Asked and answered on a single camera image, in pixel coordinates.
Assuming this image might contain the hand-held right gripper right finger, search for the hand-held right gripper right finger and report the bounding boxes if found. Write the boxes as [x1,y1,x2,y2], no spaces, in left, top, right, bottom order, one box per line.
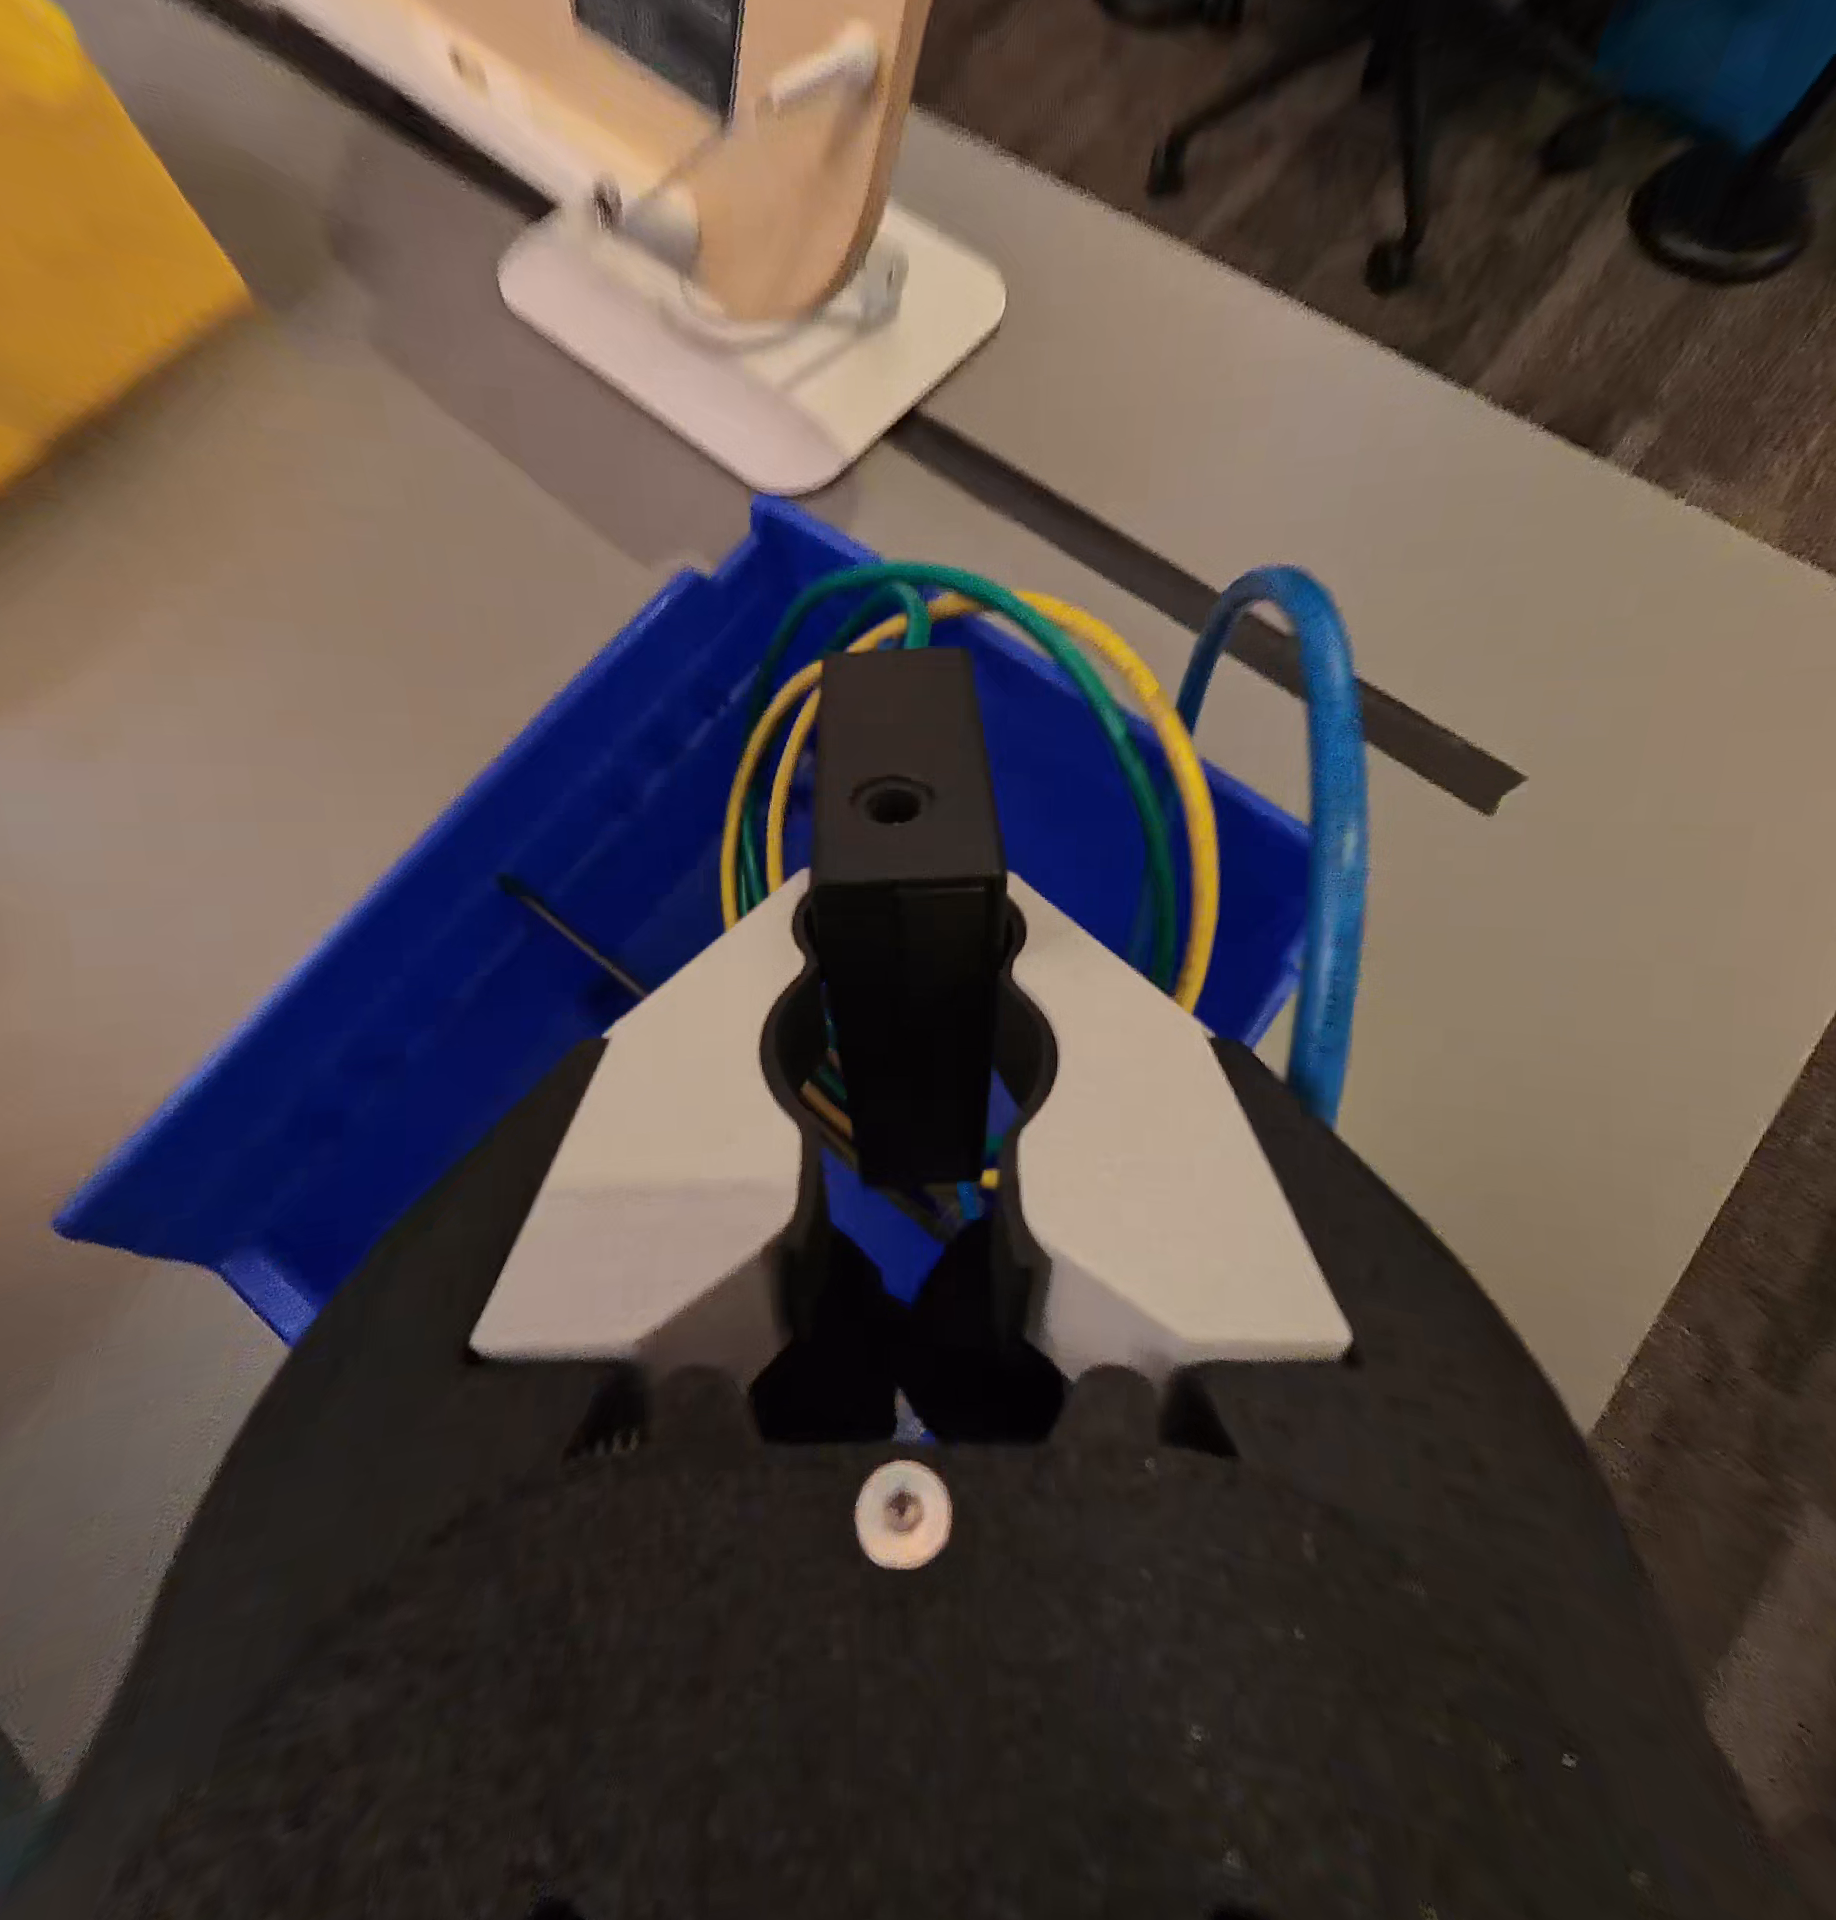
[937,873,1357,1370]

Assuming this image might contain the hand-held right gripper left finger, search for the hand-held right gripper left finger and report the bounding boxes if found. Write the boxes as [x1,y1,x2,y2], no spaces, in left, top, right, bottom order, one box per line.
[474,873,877,1370]

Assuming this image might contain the black rectangular port block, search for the black rectangular port block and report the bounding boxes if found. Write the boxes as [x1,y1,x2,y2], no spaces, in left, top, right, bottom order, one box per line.
[808,654,1003,1180]

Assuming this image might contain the wooden arm white base stand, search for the wooden arm white base stand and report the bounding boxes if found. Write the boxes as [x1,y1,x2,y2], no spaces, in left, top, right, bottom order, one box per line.
[272,0,1014,496]

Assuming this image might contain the thin black rod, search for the thin black rod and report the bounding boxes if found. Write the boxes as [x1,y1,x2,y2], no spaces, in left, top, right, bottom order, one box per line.
[493,881,652,1005]

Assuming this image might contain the black office chair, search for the black office chair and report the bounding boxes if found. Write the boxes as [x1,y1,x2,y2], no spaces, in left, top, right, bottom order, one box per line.
[1153,0,1606,294]

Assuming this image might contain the black round stand base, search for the black round stand base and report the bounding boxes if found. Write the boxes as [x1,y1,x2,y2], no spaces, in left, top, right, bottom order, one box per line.
[1624,139,1818,289]

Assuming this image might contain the yellow plastic bin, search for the yellow plastic bin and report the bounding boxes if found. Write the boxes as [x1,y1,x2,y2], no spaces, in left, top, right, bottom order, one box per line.
[0,0,251,514]

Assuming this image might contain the blue container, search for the blue container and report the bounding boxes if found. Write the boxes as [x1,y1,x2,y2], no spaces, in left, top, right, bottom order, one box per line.
[1593,0,1836,149]

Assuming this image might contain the blue bin with cables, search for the blue bin with cables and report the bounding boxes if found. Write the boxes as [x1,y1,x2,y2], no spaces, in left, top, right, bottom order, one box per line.
[45,496,1318,1349]

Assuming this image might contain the blue ethernet cable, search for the blue ethernet cable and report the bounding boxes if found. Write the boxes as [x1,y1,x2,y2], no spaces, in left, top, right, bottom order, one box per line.
[1174,564,1369,1131]

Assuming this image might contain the yellow cable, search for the yellow cable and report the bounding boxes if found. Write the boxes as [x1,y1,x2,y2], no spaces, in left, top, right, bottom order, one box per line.
[722,588,1226,1019]

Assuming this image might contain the green cable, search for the green cable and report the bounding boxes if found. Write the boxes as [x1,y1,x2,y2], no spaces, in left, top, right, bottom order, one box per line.
[750,564,1188,999]

